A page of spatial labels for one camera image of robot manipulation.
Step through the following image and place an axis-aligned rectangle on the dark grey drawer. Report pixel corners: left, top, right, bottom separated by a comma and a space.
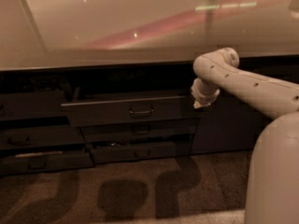
0, 91, 64, 121
61, 90, 198, 127
0, 150, 93, 175
91, 140, 191, 164
81, 119, 198, 142
0, 126, 84, 150

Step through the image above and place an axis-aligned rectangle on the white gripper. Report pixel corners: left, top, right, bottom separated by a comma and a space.
191, 78, 220, 109

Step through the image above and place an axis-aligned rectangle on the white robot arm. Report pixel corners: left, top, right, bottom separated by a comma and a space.
191, 48, 299, 224

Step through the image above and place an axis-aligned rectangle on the dark grey cabinet door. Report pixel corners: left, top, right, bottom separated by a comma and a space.
191, 56, 299, 154

